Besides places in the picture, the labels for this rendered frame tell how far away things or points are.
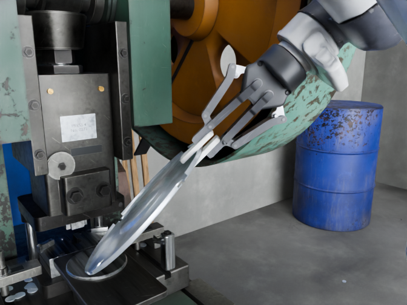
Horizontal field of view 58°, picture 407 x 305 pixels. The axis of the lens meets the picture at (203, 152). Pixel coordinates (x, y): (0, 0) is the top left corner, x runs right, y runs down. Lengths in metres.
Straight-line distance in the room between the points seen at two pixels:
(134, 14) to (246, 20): 0.26
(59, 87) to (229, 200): 2.24
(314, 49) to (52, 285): 0.69
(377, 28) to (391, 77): 3.43
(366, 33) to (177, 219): 2.21
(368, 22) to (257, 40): 0.39
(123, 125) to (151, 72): 0.12
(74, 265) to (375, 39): 0.68
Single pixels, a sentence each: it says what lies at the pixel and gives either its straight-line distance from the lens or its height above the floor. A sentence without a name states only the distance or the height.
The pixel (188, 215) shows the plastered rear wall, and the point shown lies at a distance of 2.65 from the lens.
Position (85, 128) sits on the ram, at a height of 1.06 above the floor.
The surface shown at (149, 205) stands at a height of 0.97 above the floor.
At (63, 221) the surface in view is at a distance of 0.84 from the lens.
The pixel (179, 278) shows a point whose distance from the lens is 0.96.
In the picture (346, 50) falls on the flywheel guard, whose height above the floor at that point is 1.21.
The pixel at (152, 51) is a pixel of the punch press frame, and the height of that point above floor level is 1.21.
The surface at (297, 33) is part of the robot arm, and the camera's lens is 0.58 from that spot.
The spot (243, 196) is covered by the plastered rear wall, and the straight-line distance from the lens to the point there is 2.96.
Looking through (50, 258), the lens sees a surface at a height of 0.78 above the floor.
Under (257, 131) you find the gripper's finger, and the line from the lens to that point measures 0.60.
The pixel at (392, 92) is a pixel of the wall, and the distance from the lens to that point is 3.94.
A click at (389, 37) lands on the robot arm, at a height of 1.22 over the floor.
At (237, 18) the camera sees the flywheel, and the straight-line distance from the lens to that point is 0.91.
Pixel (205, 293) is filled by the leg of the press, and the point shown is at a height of 0.64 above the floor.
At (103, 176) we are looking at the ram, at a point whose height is 0.96.
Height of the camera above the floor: 1.20
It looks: 14 degrees down
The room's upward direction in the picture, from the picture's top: straight up
